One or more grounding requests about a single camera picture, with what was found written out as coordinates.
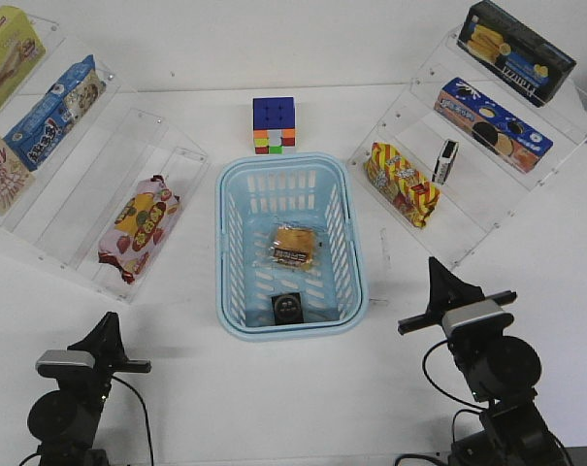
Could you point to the blue orange Oreo box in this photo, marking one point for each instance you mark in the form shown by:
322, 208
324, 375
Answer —
513, 140

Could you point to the light blue plastic basket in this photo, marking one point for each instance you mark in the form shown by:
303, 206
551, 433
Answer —
251, 195

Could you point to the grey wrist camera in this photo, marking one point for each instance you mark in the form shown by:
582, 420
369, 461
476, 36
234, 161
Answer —
63, 364
486, 316

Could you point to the right clear acrylic shelf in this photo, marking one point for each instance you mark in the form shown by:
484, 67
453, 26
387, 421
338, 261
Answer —
481, 189

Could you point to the yellow biscuit box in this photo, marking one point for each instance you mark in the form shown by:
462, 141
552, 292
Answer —
21, 49

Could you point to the bread bun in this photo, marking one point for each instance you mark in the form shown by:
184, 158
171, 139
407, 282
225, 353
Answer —
293, 246

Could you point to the clear acrylic shelf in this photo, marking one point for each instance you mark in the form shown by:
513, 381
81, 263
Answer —
95, 170
481, 189

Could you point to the multicolour puzzle cube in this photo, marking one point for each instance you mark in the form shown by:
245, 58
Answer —
274, 125

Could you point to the black white tissue pack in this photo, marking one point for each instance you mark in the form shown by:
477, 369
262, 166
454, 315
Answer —
445, 161
287, 308

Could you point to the red yellow striped snack bag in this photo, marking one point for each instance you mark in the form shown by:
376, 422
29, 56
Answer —
405, 188

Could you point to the left clear acrylic shelf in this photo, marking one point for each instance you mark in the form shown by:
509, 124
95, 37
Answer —
95, 170

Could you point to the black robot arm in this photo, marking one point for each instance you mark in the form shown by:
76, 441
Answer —
65, 420
501, 372

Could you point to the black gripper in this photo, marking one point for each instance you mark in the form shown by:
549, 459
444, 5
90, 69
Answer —
104, 343
447, 289

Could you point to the black corn snack box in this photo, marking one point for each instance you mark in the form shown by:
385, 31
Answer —
515, 53

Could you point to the blue cookie bag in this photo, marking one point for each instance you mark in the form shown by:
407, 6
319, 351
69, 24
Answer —
40, 131

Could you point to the beige Pocky box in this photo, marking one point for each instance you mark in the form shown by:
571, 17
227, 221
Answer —
15, 178

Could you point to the pink fruit snack bag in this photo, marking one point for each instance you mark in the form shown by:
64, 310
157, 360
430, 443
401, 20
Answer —
140, 228

